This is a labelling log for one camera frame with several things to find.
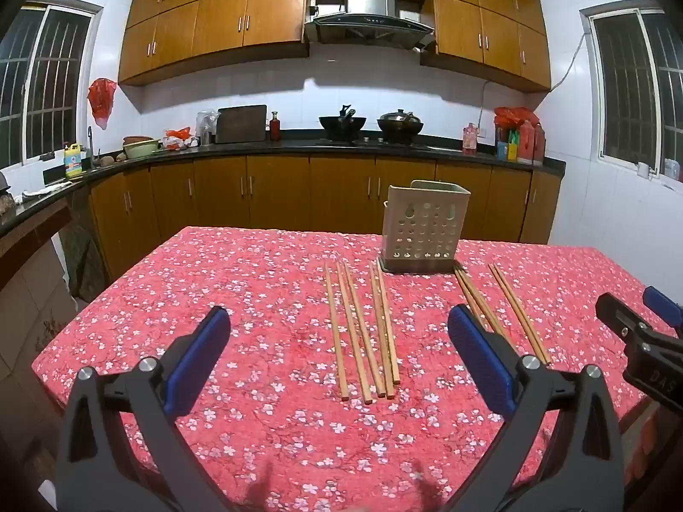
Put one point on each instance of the yellow detergent bottle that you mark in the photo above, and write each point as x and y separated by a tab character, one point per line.
74	162

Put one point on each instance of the orange plastic bag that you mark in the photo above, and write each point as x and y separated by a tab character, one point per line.
179	137

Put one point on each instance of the barred window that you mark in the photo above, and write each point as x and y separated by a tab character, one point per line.
629	85
48	80

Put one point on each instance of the red floral tablecloth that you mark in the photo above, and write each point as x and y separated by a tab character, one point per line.
240	288

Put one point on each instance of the wooden kitchen cabinets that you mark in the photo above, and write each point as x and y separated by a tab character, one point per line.
299	145

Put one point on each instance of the wooden chopstick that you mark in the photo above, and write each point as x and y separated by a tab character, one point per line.
352	330
364	330
476	294
382	330
516	314
468	293
336	336
524	313
389	330

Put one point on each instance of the dark cutting board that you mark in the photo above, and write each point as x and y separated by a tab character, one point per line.
240	123

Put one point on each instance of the colourful box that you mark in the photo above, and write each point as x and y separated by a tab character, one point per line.
507	148

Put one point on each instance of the gas stove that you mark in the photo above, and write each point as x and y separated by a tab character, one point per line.
368	142

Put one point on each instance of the clear plastic bag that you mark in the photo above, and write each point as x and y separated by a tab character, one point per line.
207	125

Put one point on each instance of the black wok with ladle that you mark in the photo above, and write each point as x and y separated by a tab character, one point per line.
341	123

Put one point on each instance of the wooden base cabinets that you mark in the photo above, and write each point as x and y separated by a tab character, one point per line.
277	192

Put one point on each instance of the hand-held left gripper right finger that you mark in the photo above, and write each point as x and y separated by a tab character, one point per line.
480	352

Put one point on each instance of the green basin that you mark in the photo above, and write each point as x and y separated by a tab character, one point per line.
141	149

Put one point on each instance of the red sauce bottle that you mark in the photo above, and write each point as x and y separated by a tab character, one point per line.
275	128

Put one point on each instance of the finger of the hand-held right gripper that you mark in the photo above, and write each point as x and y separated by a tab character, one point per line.
613	312
664	304

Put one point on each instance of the pink bottle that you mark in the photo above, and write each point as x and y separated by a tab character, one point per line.
469	138

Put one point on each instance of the white cup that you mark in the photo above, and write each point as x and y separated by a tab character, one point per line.
644	169

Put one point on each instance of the hanging red plastic bag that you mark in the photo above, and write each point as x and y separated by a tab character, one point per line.
101	98

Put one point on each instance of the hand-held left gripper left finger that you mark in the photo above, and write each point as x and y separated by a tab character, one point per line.
200	352

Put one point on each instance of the wooden wall cabinet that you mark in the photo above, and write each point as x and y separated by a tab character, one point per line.
213	16
491	26

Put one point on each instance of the black wok with lid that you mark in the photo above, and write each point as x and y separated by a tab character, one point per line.
400	123

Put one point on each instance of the beige perforated utensil holder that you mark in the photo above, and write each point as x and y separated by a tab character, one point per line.
397	234

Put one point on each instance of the white cloth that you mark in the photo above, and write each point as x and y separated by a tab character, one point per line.
45	189

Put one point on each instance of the metal faucet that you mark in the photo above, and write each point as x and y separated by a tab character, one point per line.
91	141

